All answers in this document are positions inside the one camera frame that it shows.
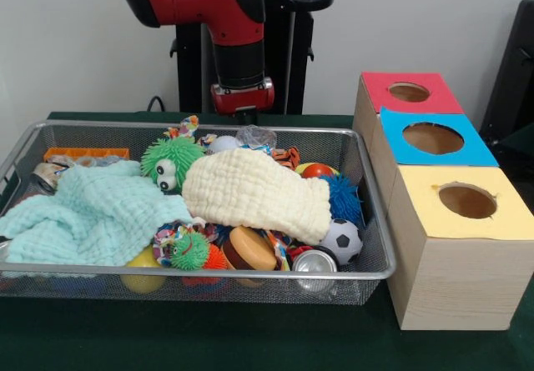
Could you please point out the silver drink can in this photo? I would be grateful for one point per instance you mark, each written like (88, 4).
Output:
(313, 260)

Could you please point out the blue spiky ball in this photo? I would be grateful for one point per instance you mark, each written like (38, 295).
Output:
(344, 198)

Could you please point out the wooden box with three holes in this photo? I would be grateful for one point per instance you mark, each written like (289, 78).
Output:
(459, 283)

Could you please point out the white baseball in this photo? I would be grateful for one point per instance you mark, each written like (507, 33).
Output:
(223, 143)

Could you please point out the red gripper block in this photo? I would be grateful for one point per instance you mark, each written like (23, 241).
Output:
(242, 102)

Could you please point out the small green spiky toy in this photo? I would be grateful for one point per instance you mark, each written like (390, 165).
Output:
(189, 252)

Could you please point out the mint green waffle cloth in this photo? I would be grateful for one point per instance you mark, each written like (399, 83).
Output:
(96, 217)

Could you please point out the black white soccer ball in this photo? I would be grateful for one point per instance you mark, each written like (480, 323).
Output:
(342, 242)

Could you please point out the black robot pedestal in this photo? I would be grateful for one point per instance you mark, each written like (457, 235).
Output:
(300, 75)

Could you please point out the orange plastic block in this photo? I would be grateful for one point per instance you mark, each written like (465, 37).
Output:
(83, 153)

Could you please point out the black stand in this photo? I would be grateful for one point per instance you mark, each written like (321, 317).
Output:
(517, 54)

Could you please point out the shallow metal mesh bin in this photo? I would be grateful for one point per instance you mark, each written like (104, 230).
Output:
(271, 294)

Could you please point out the dark green tablecloth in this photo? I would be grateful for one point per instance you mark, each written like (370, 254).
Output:
(208, 337)

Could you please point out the cream waffle cloth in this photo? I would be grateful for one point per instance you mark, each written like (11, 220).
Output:
(250, 192)

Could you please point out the crushed clear plastic bottle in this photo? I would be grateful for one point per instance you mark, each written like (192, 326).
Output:
(255, 136)

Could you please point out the large green spiky eyed toy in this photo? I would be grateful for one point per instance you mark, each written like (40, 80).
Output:
(175, 154)

